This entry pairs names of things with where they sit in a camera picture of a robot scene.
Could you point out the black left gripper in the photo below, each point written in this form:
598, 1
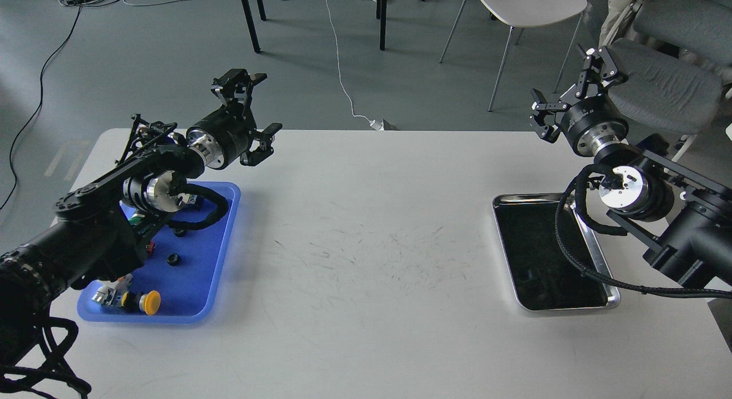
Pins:
228, 133

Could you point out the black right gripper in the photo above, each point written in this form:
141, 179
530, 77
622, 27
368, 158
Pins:
593, 122

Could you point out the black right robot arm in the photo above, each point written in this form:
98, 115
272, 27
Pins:
682, 217

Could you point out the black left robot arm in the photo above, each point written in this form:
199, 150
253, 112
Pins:
103, 229

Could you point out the grey upholstered chair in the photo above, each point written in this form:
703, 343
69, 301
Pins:
667, 51

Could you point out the black contact block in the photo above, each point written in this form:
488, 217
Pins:
194, 202

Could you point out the white plastic chair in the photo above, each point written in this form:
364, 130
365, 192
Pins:
522, 14

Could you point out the blue plastic tray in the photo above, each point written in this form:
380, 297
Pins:
188, 290

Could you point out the black table legs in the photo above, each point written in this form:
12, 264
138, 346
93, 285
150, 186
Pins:
251, 22

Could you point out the silver metal tray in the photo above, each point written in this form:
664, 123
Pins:
542, 278

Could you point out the green push button switch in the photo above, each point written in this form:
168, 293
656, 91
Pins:
136, 219

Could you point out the black selector switch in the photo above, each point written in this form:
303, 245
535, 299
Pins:
150, 248

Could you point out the yellow push button switch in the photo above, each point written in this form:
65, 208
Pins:
148, 303

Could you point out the orange white switch block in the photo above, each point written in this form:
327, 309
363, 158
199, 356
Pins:
109, 293

